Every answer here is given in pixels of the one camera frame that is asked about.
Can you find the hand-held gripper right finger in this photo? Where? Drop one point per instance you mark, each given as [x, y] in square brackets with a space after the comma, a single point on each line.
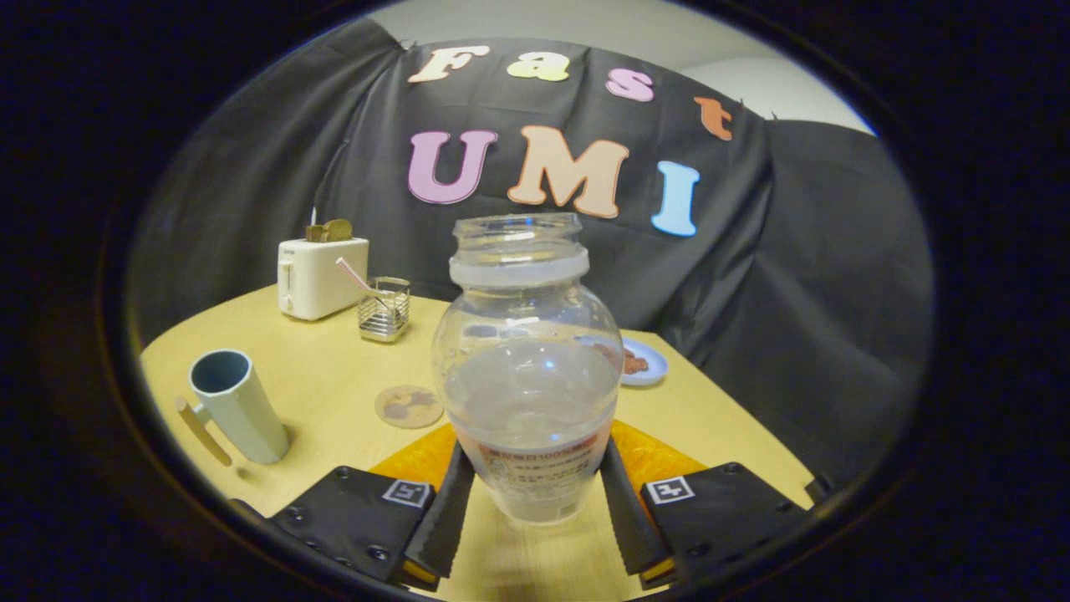
[631, 527]

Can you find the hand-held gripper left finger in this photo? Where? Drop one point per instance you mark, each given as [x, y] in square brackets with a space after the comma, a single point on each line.
[439, 527]

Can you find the round cork coaster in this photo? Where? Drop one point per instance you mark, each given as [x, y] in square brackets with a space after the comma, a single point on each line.
[408, 407]

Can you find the clear plastic juice bottle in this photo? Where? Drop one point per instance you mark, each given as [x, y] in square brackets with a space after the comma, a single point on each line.
[527, 376]

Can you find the pale green cup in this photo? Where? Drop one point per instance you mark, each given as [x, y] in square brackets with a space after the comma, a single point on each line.
[247, 418]

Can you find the blue plate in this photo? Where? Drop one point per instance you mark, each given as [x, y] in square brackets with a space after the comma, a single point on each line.
[654, 368]

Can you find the brown cookie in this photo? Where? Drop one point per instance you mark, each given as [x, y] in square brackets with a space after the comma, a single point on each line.
[635, 364]

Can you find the wooden table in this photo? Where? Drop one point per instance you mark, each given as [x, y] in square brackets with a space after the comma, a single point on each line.
[334, 376]

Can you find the clear glass straw holder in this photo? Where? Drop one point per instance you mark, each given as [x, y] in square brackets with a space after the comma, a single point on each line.
[384, 318]

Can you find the white toaster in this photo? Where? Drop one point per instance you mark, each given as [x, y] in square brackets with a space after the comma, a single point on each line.
[322, 280]

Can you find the brown toast slice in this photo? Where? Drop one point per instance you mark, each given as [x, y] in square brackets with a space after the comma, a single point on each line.
[330, 231]

